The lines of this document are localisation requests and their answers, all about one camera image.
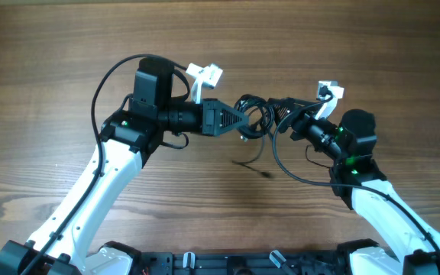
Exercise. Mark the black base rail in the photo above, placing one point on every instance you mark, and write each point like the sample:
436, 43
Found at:
275, 262

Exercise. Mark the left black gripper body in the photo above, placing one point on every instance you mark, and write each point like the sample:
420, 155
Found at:
208, 108

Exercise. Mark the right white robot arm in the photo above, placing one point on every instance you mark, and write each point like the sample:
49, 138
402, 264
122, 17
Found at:
356, 178

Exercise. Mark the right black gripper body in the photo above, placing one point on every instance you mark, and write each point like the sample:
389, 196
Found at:
294, 121

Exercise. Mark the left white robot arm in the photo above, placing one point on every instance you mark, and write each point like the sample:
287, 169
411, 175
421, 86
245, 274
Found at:
167, 97

